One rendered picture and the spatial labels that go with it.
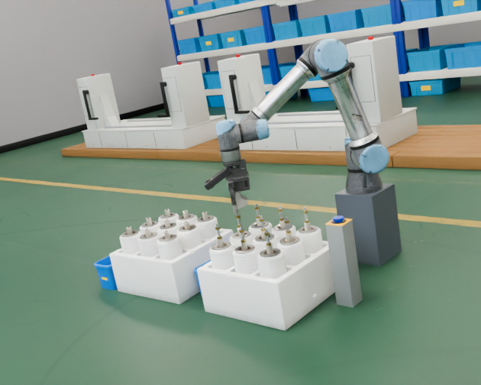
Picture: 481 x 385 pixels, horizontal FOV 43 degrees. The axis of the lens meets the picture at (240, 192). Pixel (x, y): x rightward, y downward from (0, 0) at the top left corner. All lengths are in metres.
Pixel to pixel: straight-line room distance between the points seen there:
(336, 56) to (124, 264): 1.24
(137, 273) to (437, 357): 1.29
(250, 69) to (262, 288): 3.12
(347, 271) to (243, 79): 3.01
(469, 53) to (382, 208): 4.29
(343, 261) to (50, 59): 7.17
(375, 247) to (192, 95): 3.33
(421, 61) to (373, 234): 4.58
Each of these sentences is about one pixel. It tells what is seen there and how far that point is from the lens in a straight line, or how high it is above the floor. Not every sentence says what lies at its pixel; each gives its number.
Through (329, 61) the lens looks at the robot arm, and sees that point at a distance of 2.28.
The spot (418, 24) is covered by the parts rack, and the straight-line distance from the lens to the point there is 6.88.
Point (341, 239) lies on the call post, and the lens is 2.18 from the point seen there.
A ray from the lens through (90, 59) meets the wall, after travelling 9.27.
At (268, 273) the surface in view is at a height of 0.19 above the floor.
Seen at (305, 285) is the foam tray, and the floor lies 0.11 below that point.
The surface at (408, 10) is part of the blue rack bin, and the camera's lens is 6.98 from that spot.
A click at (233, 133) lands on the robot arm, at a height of 0.66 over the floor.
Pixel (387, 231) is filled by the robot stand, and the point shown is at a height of 0.12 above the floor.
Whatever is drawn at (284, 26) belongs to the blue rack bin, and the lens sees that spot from 7.91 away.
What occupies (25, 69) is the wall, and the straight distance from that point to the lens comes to 8.75.
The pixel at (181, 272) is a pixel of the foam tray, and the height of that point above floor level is 0.12.
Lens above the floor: 1.02
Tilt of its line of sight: 15 degrees down
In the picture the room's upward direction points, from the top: 10 degrees counter-clockwise
